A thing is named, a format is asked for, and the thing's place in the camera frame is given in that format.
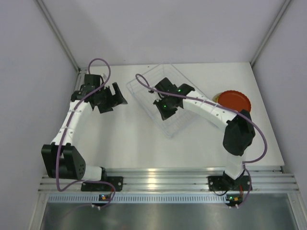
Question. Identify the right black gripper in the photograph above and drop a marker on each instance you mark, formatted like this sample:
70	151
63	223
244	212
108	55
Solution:
165	115

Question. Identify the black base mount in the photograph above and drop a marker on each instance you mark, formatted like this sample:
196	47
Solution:
222	183
116	181

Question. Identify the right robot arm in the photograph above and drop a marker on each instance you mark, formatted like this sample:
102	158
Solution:
238	132

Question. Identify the olive gold plate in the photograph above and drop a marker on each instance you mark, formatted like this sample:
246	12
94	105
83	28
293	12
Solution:
216	97

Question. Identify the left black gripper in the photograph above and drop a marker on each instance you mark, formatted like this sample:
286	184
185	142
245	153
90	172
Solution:
111	98

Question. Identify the clear wire dish rack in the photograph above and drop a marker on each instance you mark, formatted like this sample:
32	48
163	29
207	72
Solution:
163	77

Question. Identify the perforated metal cable tray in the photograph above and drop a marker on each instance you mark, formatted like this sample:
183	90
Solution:
143	198

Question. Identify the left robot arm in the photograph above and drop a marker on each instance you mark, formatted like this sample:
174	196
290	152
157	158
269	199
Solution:
61	157

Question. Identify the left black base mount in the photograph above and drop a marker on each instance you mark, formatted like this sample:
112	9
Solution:
116	181

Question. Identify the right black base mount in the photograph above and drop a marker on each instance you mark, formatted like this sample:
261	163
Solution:
222	183

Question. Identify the aluminium mounting rail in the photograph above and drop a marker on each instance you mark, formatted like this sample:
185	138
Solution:
194	180

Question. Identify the dark red plate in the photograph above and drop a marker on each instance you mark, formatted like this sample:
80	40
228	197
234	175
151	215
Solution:
234	100

